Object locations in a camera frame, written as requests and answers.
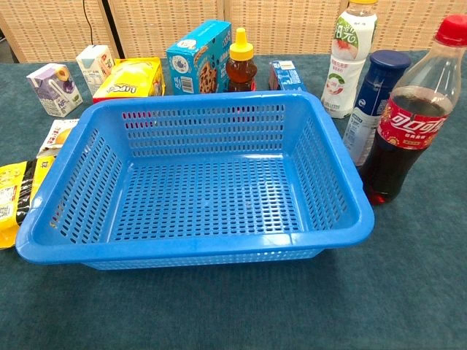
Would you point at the yellow red chips bag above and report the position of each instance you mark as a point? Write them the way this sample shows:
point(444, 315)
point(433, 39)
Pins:
point(131, 80)

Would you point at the white orange snack packet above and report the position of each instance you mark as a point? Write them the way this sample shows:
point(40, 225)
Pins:
point(54, 136)

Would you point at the yellow black snack packet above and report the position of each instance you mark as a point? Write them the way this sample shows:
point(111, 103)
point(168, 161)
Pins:
point(14, 189)

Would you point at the blue plastic perforated basket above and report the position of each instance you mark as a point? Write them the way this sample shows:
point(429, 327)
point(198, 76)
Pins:
point(200, 189)

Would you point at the honey bottle with yellow cap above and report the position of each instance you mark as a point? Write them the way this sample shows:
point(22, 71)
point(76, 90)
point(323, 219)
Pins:
point(241, 73)

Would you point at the long blue biscuit box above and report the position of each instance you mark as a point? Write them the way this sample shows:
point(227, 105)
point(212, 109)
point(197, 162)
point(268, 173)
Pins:
point(290, 78)

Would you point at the blue cookie box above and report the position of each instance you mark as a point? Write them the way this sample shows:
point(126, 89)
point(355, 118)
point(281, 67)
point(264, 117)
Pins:
point(193, 62)

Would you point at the teal table cloth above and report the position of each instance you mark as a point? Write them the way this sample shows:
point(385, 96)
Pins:
point(233, 310)

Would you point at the white bottle with navy cap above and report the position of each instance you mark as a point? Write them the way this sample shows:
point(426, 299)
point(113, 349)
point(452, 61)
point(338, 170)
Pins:
point(368, 109)

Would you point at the white peach drink bottle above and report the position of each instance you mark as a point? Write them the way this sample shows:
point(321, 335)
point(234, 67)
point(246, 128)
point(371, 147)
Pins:
point(346, 73)

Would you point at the woven bamboo folding screen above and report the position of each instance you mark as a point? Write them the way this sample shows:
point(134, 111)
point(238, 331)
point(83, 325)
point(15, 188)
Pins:
point(284, 25)

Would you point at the Coca-Cola bottle with red cap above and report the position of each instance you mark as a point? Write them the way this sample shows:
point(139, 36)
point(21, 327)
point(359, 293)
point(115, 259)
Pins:
point(401, 146)

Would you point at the white drink carton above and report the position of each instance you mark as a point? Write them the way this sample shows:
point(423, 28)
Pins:
point(93, 65)

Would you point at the purple white milk carton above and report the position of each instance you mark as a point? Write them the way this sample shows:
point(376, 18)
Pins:
point(54, 91)

